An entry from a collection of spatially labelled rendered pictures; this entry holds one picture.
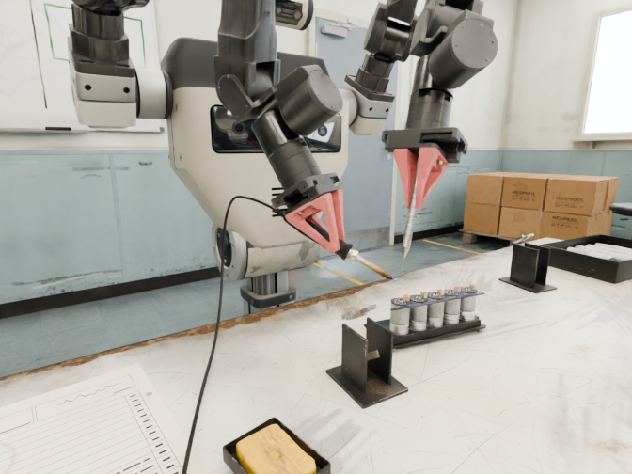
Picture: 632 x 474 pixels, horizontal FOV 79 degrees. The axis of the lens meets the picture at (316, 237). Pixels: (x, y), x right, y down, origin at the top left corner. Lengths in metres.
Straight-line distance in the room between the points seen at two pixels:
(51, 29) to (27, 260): 1.37
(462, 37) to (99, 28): 0.53
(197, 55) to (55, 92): 2.09
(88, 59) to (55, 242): 2.25
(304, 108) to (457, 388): 0.36
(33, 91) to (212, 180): 2.20
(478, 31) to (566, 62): 4.94
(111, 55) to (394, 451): 0.68
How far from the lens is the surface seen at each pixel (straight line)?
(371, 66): 1.01
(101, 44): 0.75
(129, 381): 0.51
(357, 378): 0.44
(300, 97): 0.48
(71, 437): 0.45
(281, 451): 0.36
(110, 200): 2.90
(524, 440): 0.43
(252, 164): 0.76
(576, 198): 4.08
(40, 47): 2.90
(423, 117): 0.54
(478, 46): 0.51
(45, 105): 2.86
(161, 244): 3.01
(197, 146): 0.73
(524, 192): 4.21
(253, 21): 0.52
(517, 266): 0.83
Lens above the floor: 1.01
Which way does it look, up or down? 13 degrees down
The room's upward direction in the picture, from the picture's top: straight up
